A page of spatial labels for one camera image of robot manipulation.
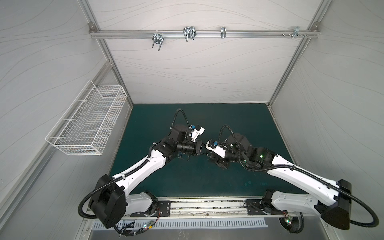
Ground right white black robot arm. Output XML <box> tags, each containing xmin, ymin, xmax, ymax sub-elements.
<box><xmin>206</xmin><ymin>134</ymin><xmax>352</xmax><ymax>230</ymax></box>

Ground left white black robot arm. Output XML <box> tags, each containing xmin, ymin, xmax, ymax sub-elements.
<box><xmin>87</xmin><ymin>125</ymin><xmax>205</xmax><ymax>229</ymax></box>

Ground green table mat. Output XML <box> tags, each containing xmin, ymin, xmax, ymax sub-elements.
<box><xmin>110</xmin><ymin>104</ymin><xmax>301</xmax><ymax>197</ymax></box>

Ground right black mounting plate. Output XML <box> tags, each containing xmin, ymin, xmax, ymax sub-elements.
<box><xmin>244</xmin><ymin>199</ymin><xmax>272</xmax><ymax>216</ymax></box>

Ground black mounting plate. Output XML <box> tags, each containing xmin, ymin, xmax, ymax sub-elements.
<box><xmin>130</xmin><ymin>201</ymin><xmax>171</xmax><ymax>218</ymax></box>
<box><xmin>244</xmin><ymin>199</ymin><xmax>272</xmax><ymax>216</ymax></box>

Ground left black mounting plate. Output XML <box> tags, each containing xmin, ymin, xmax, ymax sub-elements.
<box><xmin>130</xmin><ymin>201</ymin><xmax>171</xmax><ymax>218</ymax></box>

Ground metal U-bolt hook middle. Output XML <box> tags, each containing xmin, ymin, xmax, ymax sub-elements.
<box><xmin>183</xmin><ymin>26</ymin><xmax>197</xmax><ymax>42</ymax></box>

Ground metal u-bolt hook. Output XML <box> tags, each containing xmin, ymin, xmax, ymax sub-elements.
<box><xmin>183</xmin><ymin>26</ymin><xmax>197</xmax><ymax>42</ymax></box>
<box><xmin>152</xmin><ymin>33</ymin><xmax>164</xmax><ymax>51</ymax></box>

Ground metal U-bolt hook left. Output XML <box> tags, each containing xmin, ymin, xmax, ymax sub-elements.
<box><xmin>152</xmin><ymin>33</ymin><xmax>164</xmax><ymax>51</ymax></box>

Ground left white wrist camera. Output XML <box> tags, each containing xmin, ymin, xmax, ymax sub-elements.
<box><xmin>190</xmin><ymin>125</ymin><xmax>205</xmax><ymax>143</ymax></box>

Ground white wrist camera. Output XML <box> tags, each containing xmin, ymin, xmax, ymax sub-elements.
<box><xmin>190</xmin><ymin>125</ymin><xmax>205</xmax><ymax>143</ymax></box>
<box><xmin>206</xmin><ymin>139</ymin><xmax>226</xmax><ymax>159</ymax></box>

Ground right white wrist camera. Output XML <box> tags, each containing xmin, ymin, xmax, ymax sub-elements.
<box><xmin>206</xmin><ymin>139</ymin><xmax>226</xmax><ymax>159</ymax></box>

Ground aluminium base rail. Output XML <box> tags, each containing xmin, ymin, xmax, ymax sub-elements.
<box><xmin>89</xmin><ymin>196</ymin><xmax>316</xmax><ymax>221</ymax></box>

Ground white slotted cable duct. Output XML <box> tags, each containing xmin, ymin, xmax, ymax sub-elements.
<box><xmin>92</xmin><ymin>217</ymin><xmax>269</xmax><ymax>231</ymax></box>

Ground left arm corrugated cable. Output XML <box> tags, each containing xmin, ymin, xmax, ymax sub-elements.
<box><xmin>77</xmin><ymin>108</ymin><xmax>191</xmax><ymax>220</ymax></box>

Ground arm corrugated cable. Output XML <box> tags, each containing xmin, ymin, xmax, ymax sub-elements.
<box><xmin>77</xmin><ymin>108</ymin><xmax>191</xmax><ymax>220</ymax></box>
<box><xmin>217</xmin><ymin>124</ymin><xmax>380</xmax><ymax>228</ymax></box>

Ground small metal bracket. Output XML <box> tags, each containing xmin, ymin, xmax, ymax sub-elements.
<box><xmin>221</xmin><ymin>27</ymin><xmax>227</xmax><ymax>39</ymax></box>

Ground white wire basket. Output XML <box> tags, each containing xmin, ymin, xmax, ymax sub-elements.
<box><xmin>45</xmin><ymin>80</ymin><xmax>127</xmax><ymax>156</ymax></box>

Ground aluminium cross rail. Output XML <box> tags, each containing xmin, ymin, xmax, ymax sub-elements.
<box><xmin>90</xmin><ymin>29</ymin><xmax>321</xmax><ymax>39</ymax></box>

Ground metal corner bracket right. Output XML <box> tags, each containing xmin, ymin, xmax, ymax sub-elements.
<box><xmin>282</xmin><ymin>27</ymin><xmax>307</xmax><ymax>40</ymax></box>

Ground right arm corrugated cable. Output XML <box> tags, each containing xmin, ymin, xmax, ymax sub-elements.
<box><xmin>217</xmin><ymin>124</ymin><xmax>380</xmax><ymax>228</ymax></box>

